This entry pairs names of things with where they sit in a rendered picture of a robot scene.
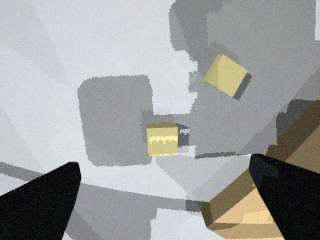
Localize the tan puzzle board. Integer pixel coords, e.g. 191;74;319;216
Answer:
200;95;320;240

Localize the olive yellow block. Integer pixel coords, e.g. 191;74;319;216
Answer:
203;55;247;97
147;123;177;156

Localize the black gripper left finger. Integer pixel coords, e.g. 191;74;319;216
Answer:
0;161;81;240

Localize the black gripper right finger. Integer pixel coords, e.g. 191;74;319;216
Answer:
248;153;320;240

